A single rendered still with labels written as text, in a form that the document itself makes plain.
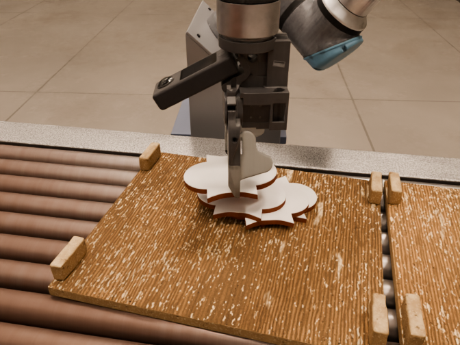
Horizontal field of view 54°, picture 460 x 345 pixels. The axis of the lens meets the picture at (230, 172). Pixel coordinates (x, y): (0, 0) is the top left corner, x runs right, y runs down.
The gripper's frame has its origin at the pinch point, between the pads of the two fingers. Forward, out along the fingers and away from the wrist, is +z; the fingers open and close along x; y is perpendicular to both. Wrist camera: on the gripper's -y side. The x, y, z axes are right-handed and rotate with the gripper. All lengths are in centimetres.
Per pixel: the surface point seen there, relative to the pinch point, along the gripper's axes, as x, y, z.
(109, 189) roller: 9.2, -20.3, 8.7
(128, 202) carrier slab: 2.9, -16.0, 7.1
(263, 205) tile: -2.6, 4.8, 4.2
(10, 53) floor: 371, -187, 100
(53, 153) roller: 22.0, -33.1, 8.8
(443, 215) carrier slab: -2.8, 32.4, 7.0
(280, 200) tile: -1.6, 7.5, 4.2
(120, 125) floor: 215, -61, 100
